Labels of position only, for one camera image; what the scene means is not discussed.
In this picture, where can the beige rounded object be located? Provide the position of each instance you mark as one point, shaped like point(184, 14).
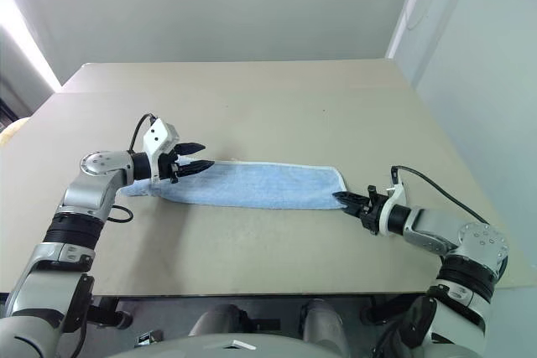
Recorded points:
point(10, 133)

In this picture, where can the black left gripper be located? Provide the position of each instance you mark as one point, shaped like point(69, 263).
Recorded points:
point(173, 169)

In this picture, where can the grey rounded shape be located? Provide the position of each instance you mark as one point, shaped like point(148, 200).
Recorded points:
point(218, 319)
point(323, 320)

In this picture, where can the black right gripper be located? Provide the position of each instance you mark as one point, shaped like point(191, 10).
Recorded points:
point(371, 213)

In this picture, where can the light blue towel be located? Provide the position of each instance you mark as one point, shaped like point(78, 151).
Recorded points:
point(268, 186)

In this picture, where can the black table frame part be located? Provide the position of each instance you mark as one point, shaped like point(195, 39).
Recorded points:
point(379, 309)
point(107, 312)

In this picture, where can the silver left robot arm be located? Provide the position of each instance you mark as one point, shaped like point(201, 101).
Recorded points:
point(84, 194)

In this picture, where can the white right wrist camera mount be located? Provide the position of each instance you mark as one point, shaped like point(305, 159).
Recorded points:
point(393, 200)

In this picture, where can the grey robot torso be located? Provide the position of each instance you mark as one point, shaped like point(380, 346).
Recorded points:
point(251, 349)

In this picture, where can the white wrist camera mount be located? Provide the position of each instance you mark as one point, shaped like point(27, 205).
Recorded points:
point(159, 136)
point(393, 200)

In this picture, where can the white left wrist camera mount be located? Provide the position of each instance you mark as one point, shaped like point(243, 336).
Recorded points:
point(159, 136)

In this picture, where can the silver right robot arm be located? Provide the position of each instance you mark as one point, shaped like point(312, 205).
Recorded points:
point(432, 224)

